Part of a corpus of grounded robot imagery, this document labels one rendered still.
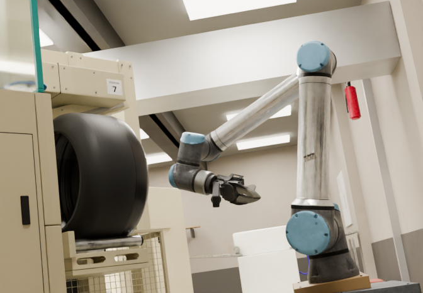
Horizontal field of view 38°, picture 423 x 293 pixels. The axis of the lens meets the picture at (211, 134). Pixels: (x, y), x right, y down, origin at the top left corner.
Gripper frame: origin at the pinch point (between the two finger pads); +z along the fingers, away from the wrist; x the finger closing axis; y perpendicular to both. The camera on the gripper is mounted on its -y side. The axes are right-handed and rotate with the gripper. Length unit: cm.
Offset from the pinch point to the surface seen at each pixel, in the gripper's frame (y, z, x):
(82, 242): -26, -62, 21
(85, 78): 42, -114, -18
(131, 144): 7, -60, -7
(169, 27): 422, -336, 67
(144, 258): -7, -49, 36
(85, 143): -9, -69, -13
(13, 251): -86, -23, -24
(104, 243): -18, -59, 25
